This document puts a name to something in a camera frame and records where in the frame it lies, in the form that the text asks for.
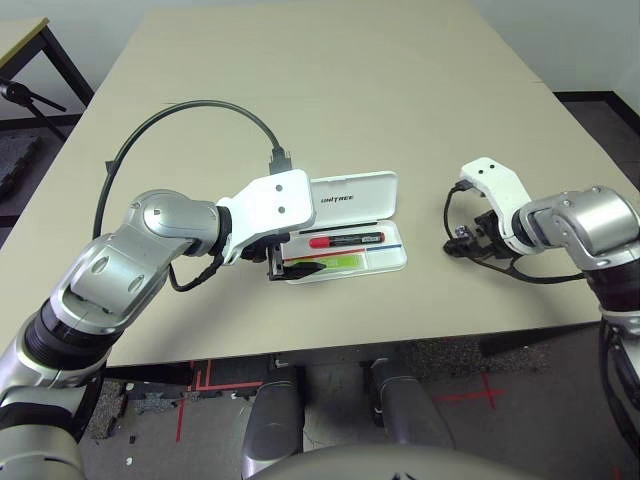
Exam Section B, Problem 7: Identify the red floor tape cross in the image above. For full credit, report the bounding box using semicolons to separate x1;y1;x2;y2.
433;374;507;411

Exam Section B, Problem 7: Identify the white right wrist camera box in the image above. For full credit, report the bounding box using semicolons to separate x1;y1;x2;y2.
458;156;534;254

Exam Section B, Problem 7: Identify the grey right robot leg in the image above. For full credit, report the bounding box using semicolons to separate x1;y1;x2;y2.
360;358;455;451

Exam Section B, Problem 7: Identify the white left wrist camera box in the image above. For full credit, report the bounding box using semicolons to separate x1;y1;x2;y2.
215;168;317;266

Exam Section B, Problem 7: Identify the black marker with red cap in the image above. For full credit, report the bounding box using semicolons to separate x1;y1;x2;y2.
308;230;387;250

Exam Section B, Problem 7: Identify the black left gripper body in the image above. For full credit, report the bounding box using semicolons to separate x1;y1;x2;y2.
242;232;291;282

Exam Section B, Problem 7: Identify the green highlighter pen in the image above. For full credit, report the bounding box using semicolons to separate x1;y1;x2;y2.
289;252;365;274

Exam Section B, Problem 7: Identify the black table base bar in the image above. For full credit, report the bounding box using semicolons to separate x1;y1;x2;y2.
104;363;195;385

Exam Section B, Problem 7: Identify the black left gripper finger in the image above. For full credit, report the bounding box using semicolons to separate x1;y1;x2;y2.
282;259;327;280

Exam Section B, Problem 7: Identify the black tripod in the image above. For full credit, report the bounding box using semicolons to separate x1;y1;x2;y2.
0;77;68;141

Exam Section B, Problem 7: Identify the grey robot torso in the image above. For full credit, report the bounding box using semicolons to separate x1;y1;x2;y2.
244;442;546;480

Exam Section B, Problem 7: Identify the grey robot leg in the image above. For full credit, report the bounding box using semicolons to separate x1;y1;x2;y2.
241;367;306;476
360;358;455;451

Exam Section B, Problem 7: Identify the white plastic pencil case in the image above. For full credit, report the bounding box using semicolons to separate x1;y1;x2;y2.
282;170;409;285

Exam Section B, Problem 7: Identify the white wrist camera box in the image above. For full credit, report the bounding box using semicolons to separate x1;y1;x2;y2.
458;156;534;254
215;168;317;266

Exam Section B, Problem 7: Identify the black left wrist camera cable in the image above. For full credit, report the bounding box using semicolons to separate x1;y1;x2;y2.
92;99;294;294

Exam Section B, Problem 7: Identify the beige side table black frame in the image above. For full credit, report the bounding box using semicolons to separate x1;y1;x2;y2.
0;17;96;131

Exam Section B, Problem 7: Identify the grey left robot leg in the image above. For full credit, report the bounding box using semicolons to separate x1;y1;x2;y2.
241;367;306;476

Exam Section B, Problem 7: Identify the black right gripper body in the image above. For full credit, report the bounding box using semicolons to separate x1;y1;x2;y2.
472;209;506;259

